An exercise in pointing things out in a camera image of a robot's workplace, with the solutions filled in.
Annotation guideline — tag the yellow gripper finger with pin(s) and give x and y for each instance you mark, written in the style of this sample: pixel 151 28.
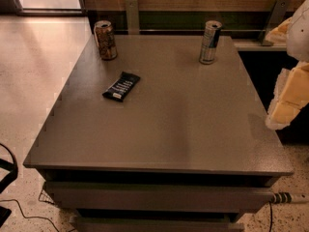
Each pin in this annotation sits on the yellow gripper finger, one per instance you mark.
pixel 278 35
pixel 291 94

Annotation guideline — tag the silver blue redbull can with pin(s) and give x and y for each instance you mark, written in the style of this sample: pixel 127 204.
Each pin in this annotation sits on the silver blue redbull can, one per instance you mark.
pixel 210 41

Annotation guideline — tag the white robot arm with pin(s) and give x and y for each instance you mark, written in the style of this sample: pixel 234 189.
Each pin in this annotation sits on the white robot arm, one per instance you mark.
pixel 297 42

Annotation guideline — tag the brown patterned soda can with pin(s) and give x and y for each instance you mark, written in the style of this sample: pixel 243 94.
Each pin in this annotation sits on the brown patterned soda can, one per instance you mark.
pixel 104 35

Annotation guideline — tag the grey drawer cabinet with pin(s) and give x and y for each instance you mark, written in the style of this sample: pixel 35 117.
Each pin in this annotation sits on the grey drawer cabinet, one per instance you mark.
pixel 187 150

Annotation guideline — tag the dark snack bar wrapper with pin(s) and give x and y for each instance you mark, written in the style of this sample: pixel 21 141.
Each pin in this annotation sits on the dark snack bar wrapper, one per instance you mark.
pixel 121 87

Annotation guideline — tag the black chair edge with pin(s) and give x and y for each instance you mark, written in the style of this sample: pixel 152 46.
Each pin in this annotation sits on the black chair edge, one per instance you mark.
pixel 12 168

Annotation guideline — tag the right metal wall bracket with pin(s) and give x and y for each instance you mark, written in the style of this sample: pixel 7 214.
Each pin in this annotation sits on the right metal wall bracket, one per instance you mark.
pixel 275 17

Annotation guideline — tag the metal wall bracket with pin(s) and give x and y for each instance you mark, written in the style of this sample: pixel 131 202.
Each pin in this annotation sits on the metal wall bracket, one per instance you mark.
pixel 132 17
pixel 275 17

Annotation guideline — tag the striped cable plug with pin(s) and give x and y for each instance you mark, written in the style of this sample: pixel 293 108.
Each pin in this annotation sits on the striped cable plug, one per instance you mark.
pixel 289 198

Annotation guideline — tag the left metal wall bracket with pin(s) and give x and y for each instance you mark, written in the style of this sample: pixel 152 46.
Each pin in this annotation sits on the left metal wall bracket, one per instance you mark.
pixel 132 17

